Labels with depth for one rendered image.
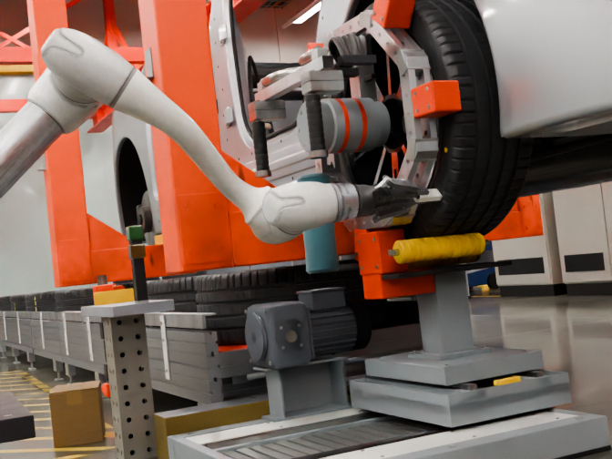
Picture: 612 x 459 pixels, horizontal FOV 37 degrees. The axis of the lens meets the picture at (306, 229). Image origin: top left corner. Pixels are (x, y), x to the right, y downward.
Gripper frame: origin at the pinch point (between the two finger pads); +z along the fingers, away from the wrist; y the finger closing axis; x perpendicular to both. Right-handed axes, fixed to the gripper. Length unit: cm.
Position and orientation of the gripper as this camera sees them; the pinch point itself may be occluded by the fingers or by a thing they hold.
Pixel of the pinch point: (426, 195)
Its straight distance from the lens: 220.9
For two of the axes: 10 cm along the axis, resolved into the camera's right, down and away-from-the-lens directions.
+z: 9.0, -0.8, 4.3
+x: -3.7, -6.5, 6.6
